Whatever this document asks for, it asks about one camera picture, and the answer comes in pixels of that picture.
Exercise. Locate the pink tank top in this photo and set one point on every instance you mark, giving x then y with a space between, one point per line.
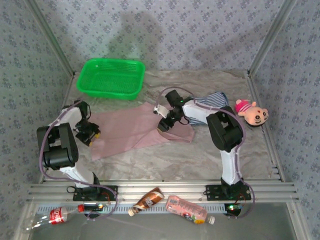
125 130

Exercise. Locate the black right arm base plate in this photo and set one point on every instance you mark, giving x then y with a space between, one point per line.
212 195

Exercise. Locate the pink plush toy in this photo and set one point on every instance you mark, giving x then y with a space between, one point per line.
256 116

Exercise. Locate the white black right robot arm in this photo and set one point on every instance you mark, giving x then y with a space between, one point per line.
225 130

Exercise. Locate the blue white striped tank top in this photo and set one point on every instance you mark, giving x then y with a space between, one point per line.
212 100

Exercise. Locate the green plastic basket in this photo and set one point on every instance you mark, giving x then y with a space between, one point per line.
110 77

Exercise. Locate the pink drink bottle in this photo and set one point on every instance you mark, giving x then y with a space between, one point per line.
187 208

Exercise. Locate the small circuit board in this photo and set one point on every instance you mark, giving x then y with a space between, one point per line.
233 208
93 206

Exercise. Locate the aluminium table side rail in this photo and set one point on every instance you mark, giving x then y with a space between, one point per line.
66 95
270 140

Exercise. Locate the aluminium mounting rail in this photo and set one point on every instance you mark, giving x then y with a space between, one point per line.
162 190

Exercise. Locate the aluminium frame post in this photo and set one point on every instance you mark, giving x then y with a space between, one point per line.
272 37
50 37

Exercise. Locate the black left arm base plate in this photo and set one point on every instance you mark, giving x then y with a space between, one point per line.
110 193

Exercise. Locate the brown drink bottle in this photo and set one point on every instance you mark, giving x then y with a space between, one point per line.
147 200

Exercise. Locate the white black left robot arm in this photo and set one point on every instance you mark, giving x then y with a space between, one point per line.
60 147

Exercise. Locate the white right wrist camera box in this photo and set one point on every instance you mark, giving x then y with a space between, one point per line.
161 110

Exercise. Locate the clear red-label cola bottle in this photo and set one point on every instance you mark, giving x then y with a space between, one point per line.
56 215

